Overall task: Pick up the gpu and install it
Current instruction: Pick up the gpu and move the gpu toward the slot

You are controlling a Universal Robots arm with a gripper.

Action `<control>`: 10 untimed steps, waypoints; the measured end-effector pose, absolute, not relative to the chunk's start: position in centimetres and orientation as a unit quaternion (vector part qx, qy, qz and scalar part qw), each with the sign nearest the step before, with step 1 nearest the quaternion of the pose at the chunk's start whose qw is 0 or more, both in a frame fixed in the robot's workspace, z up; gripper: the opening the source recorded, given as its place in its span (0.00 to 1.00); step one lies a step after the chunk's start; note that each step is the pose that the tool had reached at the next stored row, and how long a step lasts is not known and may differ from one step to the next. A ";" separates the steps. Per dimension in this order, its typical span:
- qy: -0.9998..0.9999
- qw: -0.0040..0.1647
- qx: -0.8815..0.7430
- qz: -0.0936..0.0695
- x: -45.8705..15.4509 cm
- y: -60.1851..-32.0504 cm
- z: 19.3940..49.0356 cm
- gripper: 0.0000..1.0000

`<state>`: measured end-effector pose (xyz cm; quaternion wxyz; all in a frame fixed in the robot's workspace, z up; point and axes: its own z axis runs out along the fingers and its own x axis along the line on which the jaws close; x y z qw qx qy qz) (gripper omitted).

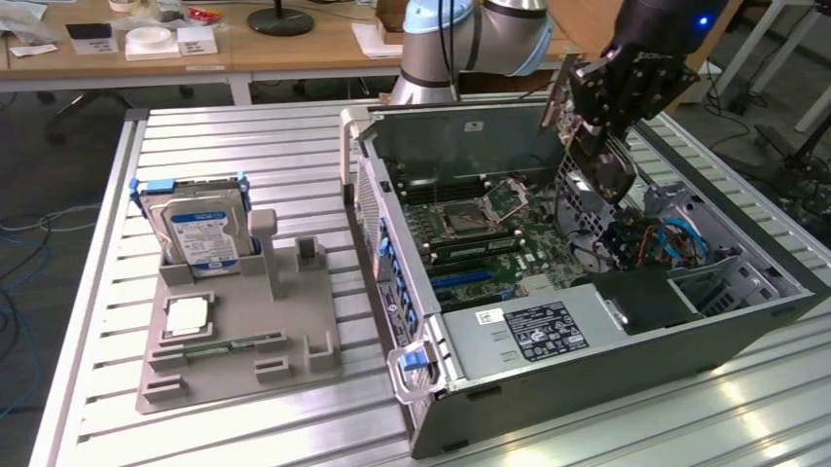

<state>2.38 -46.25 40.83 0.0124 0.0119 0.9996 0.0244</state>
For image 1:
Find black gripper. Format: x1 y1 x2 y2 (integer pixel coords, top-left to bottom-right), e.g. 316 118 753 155
600 0 732 93

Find graphics card with black shroud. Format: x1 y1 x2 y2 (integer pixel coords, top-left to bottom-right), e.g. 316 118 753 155
539 52 641 208

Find black equipment stand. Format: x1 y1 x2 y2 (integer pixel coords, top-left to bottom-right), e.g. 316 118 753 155
752 87 831 220

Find brown cardboard box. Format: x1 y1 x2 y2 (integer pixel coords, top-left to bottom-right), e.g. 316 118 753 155
373 0 409 34

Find white paper stack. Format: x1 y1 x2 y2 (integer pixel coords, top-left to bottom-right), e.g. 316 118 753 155
350 21 405 59

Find metal CPU socket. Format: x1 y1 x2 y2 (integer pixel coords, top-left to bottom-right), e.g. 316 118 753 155
438 175 528 237

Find green motherboard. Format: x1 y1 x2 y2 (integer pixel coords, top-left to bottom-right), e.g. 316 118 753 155
386 162 596 312

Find green RAM stick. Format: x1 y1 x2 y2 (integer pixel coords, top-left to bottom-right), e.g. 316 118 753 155
182 336 261 358
429 237 521 264

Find metal disk bay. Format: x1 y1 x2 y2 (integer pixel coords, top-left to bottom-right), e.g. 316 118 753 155
665 252 807 317

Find black plastic air shroud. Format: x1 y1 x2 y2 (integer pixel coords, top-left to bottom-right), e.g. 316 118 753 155
593 269 704 337

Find wooden desk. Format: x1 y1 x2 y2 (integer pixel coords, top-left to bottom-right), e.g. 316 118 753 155
0 0 565 93

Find black lamp base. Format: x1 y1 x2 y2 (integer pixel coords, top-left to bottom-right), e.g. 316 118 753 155
245 0 317 36

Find blue expansion slot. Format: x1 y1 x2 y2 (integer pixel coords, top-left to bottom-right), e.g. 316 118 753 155
429 268 493 289

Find grey power supply unit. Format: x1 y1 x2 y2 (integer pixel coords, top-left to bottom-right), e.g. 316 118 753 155
424 284 629 390

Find white labelled box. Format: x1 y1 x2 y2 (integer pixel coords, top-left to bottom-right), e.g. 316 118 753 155
174 26 218 57

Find black and silver PC case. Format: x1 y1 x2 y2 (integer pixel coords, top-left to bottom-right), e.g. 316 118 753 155
337 94 820 461

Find hard disk in blue carrier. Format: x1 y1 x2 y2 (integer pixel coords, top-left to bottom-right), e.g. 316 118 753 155
128 172 254 279

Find grey plastic parts rack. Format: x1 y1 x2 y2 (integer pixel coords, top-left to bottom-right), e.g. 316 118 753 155
133 208 345 415

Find white box with black top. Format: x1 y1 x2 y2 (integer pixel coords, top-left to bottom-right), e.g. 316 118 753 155
64 22 121 55

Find silver CPU chip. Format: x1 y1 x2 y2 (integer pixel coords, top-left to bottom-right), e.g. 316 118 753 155
165 299 210 337

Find black office chair base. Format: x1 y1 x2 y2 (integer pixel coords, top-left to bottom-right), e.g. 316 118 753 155
34 87 134 146

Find clear plastic bag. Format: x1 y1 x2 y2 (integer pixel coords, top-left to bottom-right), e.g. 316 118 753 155
0 0 66 46

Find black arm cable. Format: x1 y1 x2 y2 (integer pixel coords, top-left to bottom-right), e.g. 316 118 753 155
434 0 460 101

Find blue data wire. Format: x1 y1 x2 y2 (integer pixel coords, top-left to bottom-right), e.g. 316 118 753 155
652 217 709 268

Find thin red wire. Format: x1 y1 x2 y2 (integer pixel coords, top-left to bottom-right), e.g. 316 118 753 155
632 224 652 268

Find blue floor cable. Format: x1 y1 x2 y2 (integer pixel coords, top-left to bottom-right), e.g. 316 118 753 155
0 203 57 419

